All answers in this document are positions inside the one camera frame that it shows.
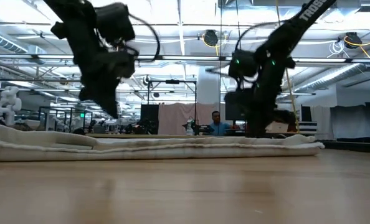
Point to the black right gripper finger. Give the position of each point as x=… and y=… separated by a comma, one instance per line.
x=268, y=116
x=254, y=121

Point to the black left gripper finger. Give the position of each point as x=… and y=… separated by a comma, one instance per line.
x=87, y=93
x=108, y=96

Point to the white beige plaid towel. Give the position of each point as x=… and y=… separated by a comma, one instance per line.
x=141, y=151

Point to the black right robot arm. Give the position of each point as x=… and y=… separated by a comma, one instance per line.
x=297, y=25

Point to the small black robot arm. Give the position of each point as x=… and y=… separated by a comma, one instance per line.
x=192, y=127

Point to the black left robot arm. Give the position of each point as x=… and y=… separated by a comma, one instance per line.
x=79, y=31

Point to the silver laptop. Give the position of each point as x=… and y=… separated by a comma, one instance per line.
x=278, y=127

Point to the person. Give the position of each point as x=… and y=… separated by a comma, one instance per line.
x=289, y=116
x=219, y=127

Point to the black monitor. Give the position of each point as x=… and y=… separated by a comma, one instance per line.
x=233, y=105

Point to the black panel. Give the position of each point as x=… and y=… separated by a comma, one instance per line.
x=149, y=119

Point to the pink curtain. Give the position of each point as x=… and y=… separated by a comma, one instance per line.
x=178, y=118

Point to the white humanoid robot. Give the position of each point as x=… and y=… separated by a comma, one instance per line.
x=9, y=102

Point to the white hanging sheet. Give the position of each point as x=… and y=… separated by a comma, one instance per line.
x=354, y=121

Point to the black cage frame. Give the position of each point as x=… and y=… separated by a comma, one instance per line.
x=65, y=108

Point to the black stand frame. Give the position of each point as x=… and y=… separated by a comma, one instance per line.
x=172, y=81

